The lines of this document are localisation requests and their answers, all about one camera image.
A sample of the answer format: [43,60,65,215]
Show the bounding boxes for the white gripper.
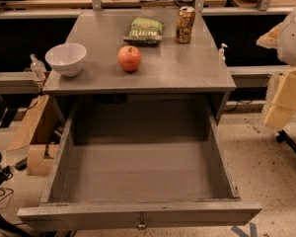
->
[257,7,296,129]

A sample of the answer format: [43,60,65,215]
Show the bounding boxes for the orange soda can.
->
[176,6,195,43]

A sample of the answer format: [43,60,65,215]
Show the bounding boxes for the grey cabinet with top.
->
[42,9,237,126]

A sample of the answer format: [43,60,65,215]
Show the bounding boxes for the open grey top drawer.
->
[18,95,261,231]

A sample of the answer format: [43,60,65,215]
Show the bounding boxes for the metal drawer knob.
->
[136,214,147,230]

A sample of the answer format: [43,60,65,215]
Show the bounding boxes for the white pump bottle right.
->
[218,43,228,61]

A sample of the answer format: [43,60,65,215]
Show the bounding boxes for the black stand leg right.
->
[275,130,296,153]

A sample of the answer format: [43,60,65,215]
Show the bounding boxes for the green chip bag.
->
[123,17,164,44]

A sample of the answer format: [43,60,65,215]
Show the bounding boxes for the red apple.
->
[117,45,142,72]

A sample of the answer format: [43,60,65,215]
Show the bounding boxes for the white ceramic bowl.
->
[45,42,87,77]

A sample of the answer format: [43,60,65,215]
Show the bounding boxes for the clear sanitizer bottle left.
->
[30,54,46,80]

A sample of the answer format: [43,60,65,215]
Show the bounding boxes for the cardboard boxes on floor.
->
[7,95,60,176]

